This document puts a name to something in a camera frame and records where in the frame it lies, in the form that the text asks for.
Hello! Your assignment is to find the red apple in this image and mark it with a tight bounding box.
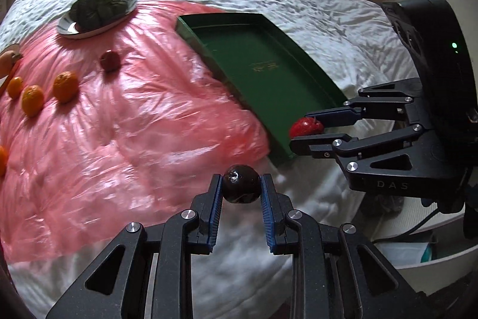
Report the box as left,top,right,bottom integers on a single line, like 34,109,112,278
288,117,325,139
100,50,122,73

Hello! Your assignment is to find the dark plum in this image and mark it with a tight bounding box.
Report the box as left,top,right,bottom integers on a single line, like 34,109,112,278
222,165,262,204

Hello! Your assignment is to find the small orange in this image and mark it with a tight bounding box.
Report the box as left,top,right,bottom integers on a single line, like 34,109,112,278
7,76,24,100

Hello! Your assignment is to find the white bed quilt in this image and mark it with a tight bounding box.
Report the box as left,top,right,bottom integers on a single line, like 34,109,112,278
1,0,416,318

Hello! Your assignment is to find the green tray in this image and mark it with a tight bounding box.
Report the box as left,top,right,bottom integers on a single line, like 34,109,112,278
176,13,346,166

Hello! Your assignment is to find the pink plastic sheet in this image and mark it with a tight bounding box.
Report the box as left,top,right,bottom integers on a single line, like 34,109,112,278
1,1,269,264

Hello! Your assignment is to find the large carrot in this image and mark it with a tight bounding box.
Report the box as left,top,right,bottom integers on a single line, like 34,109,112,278
0,50,23,79

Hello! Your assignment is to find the orange rimmed white plate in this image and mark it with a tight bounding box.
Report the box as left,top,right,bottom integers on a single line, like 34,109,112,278
1,44,23,94

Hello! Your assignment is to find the silver plate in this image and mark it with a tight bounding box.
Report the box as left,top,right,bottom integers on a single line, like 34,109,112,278
57,0,137,40

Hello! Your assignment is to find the green leafy vegetable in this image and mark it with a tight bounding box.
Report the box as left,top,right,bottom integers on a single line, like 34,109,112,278
68,0,128,32

